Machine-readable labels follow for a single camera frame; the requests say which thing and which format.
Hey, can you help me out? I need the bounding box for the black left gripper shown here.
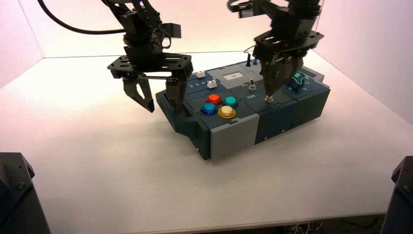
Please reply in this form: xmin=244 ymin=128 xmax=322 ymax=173
xmin=107 ymin=53 xmax=193 ymax=114

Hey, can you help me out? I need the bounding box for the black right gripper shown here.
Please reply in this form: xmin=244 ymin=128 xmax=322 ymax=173
xmin=253 ymin=30 xmax=325 ymax=97

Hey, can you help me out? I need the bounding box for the dark teal grey task box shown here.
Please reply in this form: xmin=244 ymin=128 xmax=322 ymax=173
xmin=155 ymin=60 xmax=331 ymax=161

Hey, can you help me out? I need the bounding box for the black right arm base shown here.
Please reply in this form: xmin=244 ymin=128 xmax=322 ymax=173
xmin=380 ymin=156 xmax=413 ymax=234

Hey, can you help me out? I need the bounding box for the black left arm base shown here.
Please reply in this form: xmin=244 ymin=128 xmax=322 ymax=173
xmin=0 ymin=152 xmax=52 ymax=234

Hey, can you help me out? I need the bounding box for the green rotary knob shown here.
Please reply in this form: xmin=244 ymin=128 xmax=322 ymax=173
xmin=292 ymin=72 xmax=306 ymax=88

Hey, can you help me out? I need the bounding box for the blue round push button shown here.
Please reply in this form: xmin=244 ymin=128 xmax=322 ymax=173
xmin=200 ymin=103 xmax=218 ymax=116

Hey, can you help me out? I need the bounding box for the red round push button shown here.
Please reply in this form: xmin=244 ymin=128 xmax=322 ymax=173
xmin=206 ymin=94 xmax=223 ymax=106

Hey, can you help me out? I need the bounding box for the teal round push button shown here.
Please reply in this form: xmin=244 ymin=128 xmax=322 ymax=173
xmin=223 ymin=96 xmax=240 ymax=109

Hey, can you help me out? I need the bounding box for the yellow round push button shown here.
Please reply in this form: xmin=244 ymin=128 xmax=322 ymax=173
xmin=217 ymin=106 xmax=236 ymax=119

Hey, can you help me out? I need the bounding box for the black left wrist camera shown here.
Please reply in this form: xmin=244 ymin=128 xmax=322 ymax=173
xmin=160 ymin=22 xmax=182 ymax=41

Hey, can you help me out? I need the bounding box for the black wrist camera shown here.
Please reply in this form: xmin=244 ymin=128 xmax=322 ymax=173
xmin=160 ymin=22 xmax=182 ymax=41
xmin=227 ymin=0 xmax=263 ymax=20

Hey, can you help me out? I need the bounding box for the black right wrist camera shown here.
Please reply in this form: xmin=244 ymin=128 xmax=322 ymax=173
xmin=227 ymin=0 xmax=263 ymax=20

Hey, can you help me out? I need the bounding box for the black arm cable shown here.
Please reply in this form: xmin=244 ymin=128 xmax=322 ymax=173
xmin=37 ymin=0 xmax=127 ymax=36

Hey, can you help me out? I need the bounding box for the white cable under table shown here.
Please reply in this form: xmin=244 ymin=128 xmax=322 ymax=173
xmin=286 ymin=222 xmax=323 ymax=234

